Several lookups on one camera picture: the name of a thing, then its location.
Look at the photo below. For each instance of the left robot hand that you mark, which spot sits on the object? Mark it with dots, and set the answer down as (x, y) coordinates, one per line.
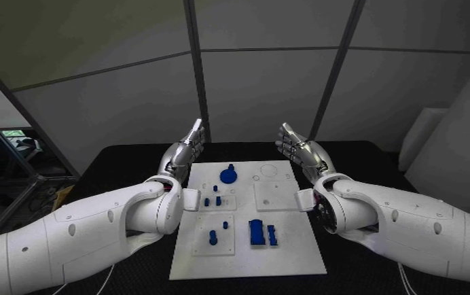
(182, 153)

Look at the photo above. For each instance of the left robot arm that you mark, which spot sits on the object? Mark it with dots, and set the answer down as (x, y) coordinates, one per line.
(91, 226)

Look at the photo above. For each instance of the white task board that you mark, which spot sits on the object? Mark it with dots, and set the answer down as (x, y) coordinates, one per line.
(249, 223)

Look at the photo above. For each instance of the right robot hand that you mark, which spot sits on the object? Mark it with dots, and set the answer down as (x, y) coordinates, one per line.
(310, 152)

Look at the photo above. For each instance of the narrow blue block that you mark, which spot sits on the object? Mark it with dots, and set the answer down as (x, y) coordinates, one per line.
(271, 235)

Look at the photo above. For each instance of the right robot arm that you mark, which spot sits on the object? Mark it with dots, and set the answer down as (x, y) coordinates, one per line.
(404, 223)

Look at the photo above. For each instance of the wide blue block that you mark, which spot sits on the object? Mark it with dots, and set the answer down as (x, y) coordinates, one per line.
(257, 232)

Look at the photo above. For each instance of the blue gear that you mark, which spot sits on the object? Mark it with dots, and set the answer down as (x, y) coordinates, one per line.
(228, 175)

